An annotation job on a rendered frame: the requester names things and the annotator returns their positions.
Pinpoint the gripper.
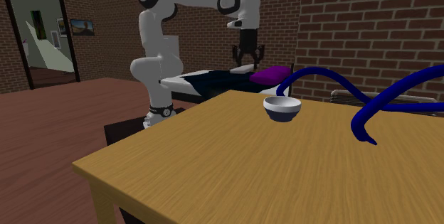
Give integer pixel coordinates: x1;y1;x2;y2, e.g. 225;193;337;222
231;28;266;71

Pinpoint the purple pillow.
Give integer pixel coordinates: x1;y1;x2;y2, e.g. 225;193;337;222
249;65;292;86

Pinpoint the bed with dark blanket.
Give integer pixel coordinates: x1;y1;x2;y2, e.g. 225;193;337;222
160;63;295;105

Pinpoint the white and navy bowl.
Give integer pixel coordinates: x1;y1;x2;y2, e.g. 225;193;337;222
263;95;302;123

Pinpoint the wooden table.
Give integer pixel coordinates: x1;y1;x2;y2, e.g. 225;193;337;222
71;89;444;224

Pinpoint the blue curved tube object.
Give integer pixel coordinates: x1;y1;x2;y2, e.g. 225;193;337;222
275;64;444;146

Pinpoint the dark robot stand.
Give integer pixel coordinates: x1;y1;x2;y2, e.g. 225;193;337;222
103;107;186;146

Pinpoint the black framed doorway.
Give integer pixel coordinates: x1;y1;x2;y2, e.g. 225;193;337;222
1;0;82;91

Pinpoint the framed wall picture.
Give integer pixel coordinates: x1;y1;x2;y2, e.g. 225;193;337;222
70;19;95;37

